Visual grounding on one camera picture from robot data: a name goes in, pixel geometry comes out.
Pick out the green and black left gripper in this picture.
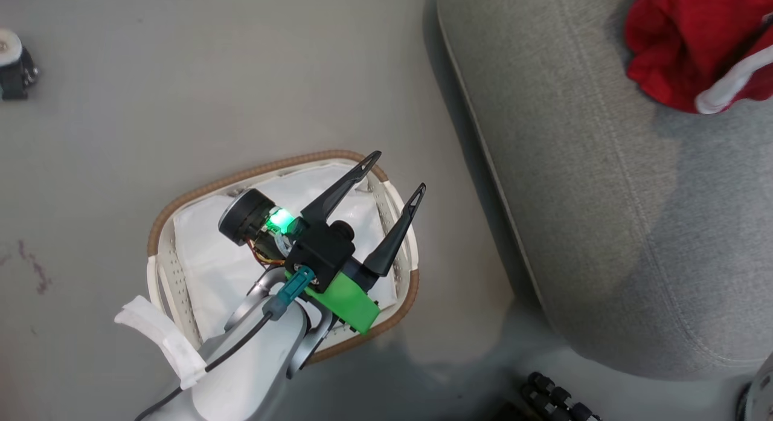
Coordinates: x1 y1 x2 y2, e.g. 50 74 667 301
219 150 427 336

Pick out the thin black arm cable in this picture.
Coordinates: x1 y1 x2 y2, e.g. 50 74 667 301
134 309 275 421

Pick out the red and white garment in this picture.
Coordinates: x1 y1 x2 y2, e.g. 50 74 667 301
624 0 773 115

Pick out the teal cable connector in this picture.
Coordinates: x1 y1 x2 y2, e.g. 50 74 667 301
265 266 316 322

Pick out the white fabric strap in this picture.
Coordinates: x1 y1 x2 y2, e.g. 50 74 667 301
114 295 207 390

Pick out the grey fabric sofa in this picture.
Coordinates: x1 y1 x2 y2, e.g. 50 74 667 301
436 0 773 382

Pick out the white fabric basket liner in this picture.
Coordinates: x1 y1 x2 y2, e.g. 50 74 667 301
173 162 399 343

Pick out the black ribbed cable bundle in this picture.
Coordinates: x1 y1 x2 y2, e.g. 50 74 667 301
496 371 603 421

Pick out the white laundry basket brown rim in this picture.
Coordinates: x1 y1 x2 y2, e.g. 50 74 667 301
147 149 420 366

